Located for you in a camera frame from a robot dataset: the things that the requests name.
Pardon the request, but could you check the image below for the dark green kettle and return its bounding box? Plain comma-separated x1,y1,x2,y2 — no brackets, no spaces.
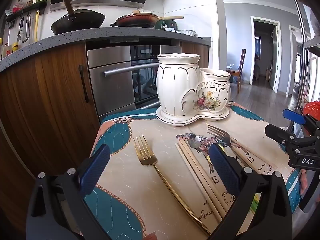
156,17,177,30

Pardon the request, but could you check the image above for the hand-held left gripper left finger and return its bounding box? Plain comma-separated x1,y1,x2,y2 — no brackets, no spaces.
26,144,112,240

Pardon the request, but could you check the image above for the grey kitchen counter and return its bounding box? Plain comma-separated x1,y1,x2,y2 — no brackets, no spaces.
0,27,212,73

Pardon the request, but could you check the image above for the white door frame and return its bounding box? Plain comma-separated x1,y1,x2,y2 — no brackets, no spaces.
251,16,282,93

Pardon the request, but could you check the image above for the fork with yellow tulip handle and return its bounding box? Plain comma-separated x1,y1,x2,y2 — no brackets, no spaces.
206,124,242,153

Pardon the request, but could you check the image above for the black wok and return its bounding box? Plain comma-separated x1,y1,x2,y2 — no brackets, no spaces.
51,0,106,35

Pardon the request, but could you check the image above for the red plastic bag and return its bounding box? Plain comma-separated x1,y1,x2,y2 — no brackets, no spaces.
303,102,320,120

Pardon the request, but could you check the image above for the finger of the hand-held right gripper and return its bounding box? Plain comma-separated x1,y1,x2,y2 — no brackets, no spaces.
264,124,305,151
282,109,320,131

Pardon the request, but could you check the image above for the white floral ceramic utensil holder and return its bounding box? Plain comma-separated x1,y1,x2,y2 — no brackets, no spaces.
156,53,231,117

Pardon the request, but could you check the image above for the metal hanging utensil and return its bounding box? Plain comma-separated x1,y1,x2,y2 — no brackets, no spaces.
17,16,25,42
24,15,32,43

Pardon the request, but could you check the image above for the wooden chopstick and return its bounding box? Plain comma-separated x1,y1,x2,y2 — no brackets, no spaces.
174,143,223,222
177,141,227,213
182,139,218,180

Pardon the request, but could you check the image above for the stainless steel oven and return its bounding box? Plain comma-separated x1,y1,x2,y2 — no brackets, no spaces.
86,44,182,117

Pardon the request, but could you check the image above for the white ceramic holder tray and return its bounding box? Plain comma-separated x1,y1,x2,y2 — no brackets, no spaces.
156,105,230,127

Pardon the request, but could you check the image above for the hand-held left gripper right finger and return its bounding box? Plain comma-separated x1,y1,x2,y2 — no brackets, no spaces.
209,144,293,240

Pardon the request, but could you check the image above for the metal rack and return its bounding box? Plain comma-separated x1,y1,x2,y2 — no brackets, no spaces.
292,0,320,105

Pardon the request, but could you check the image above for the black wall shelf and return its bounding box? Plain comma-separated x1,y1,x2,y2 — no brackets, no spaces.
5,0,48,23

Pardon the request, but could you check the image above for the black cabinet handle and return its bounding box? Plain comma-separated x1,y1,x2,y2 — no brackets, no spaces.
79,64,90,103

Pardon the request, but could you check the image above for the wooden cabinet door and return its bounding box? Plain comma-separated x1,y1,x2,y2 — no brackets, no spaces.
0,41,102,230
181,42,209,68

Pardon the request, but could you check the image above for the wooden dining table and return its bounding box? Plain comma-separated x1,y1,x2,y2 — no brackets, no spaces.
226,67,242,77

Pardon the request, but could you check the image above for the brown frying pan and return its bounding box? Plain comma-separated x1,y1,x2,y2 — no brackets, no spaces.
110,10,184,28

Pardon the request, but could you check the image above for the spoon with yellow tulip handle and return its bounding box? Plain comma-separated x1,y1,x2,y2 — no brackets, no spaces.
191,135,260,213

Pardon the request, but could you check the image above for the wooden chair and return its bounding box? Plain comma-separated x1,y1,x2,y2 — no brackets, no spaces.
234,49,247,95

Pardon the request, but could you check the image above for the gold fork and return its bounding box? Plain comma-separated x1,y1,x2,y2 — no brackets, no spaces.
133,135,213,235

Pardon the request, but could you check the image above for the yellow-handled hanging utensil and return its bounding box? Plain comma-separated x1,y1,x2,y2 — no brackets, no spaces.
34,10,40,42

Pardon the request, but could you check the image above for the printed quilted cloth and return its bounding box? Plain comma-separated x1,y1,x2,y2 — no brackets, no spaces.
84,101,302,240

